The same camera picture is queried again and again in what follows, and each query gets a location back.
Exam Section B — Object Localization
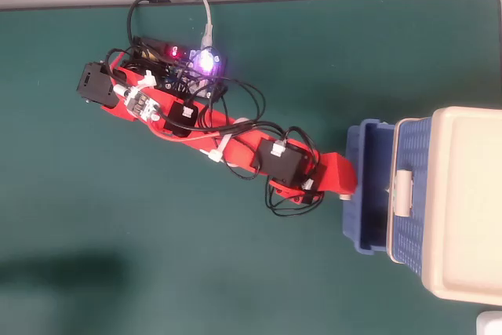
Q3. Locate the white object at table edge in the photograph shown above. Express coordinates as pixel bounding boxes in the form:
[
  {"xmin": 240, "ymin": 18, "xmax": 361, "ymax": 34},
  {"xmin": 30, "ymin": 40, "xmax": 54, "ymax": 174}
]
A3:
[{"xmin": 475, "ymin": 310, "xmax": 502, "ymax": 335}]

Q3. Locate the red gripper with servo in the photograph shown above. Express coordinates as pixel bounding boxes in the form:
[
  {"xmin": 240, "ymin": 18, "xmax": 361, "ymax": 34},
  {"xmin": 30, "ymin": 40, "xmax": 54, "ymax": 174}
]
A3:
[{"xmin": 301, "ymin": 151, "xmax": 359, "ymax": 206}]

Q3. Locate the motor controller circuit board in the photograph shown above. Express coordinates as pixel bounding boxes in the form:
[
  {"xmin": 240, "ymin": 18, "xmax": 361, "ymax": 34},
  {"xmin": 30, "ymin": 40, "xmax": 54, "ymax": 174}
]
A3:
[{"xmin": 131, "ymin": 35, "xmax": 229, "ymax": 100}]

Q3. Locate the long black servo cable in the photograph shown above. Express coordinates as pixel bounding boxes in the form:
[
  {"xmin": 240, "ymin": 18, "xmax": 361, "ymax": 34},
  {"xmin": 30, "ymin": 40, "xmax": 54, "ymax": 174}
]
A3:
[{"xmin": 203, "ymin": 75, "xmax": 268, "ymax": 132}]

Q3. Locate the blue wicker drawer with plain handle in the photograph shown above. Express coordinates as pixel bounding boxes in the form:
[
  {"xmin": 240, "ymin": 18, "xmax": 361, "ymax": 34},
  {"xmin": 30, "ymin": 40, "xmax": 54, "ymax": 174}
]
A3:
[{"xmin": 341, "ymin": 118, "xmax": 396, "ymax": 257}]

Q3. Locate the black power cable with plug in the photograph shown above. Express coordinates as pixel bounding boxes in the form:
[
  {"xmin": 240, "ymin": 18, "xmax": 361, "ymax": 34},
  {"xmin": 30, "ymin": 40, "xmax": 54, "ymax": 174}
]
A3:
[{"xmin": 126, "ymin": 0, "xmax": 173, "ymax": 53}]

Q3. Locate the white USB cable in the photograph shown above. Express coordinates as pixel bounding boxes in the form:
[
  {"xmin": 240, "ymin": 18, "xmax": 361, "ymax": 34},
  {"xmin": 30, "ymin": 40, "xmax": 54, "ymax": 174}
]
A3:
[{"xmin": 200, "ymin": 0, "xmax": 216, "ymax": 49}]

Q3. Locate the blue wicker drawer with taped handle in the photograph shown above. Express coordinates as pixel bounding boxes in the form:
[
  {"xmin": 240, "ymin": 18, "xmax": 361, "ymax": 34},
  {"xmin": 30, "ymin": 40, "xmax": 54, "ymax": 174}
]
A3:
[{"xmin": 386, "ymin": 117, "xmax": 437, "ymax": 278}]

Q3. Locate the dark green table mat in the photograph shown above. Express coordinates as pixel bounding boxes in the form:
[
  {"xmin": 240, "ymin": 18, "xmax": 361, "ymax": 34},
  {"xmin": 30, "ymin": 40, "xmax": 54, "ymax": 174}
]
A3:
[{"xmin": 0, "ymin": 0, "xmax": 502, "ymax": 335}]

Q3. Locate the beige plastic drawer cabinet frame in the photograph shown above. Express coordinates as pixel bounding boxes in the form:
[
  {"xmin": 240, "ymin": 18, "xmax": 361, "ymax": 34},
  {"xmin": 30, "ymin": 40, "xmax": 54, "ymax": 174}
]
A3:
[{"xmin": 393, "ymin": 106, "xmax": 502, "ymax": 308}]

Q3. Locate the white zip tie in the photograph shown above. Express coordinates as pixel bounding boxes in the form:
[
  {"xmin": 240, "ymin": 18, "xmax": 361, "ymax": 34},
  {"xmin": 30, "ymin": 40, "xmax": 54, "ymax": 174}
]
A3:
[
  {"xmin": 135, "ymin": 70, "xmax": 158, "ymax": 91},
  {"xmin": 198, "ymin": 117, "xmax": 250, "ymax": 163}
]

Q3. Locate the small white circuit module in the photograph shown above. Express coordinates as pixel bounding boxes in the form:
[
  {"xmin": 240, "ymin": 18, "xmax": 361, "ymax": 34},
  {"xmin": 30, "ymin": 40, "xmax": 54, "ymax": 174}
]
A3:
[{"xmin": 123, "ymin": 84, "xmax": 162, "ymax": 123}]

